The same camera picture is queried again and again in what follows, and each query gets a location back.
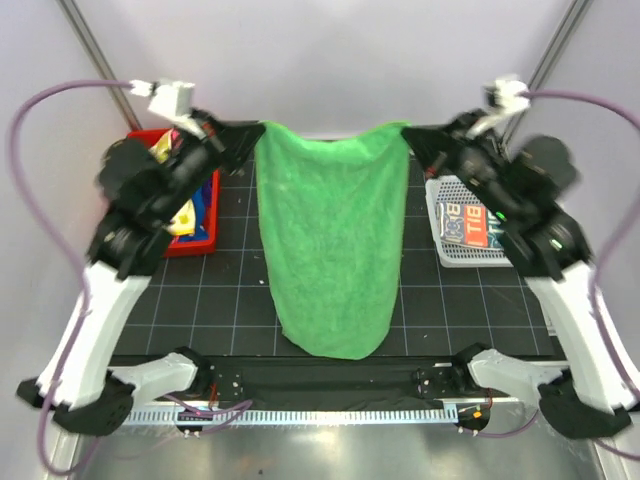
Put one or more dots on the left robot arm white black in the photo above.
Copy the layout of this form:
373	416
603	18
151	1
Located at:
78	388

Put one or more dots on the slotted white cable duct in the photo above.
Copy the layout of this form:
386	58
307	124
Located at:
174	416

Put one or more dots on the black grid mat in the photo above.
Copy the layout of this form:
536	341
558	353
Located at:
220	304

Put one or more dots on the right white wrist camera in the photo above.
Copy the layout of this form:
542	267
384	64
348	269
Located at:
505	97

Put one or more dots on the yellow towel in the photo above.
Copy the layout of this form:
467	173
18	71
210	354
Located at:
183	222

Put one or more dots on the rabbit print towel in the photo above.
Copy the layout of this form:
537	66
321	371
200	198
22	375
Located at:
468	225

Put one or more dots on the white perforated plastic basket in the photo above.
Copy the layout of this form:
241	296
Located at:
449	188

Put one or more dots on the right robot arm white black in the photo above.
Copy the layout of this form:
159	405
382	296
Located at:
588	399

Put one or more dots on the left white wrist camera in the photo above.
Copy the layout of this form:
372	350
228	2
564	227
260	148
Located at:
170	100

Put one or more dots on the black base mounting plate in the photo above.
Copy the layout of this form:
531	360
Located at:
297	383

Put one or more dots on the green towel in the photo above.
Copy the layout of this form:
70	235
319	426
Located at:
331	222

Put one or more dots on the left aluminium frame post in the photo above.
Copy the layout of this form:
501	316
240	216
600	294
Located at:
93	51

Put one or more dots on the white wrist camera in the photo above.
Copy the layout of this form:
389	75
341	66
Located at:
505	97
170	100

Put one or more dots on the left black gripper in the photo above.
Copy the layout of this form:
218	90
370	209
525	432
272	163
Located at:
237	137

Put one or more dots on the blue towel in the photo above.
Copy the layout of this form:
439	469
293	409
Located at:
202	200

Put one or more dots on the red plastic bin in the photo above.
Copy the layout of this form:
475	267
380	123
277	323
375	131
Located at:
199	248

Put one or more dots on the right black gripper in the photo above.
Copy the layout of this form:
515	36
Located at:
429	142

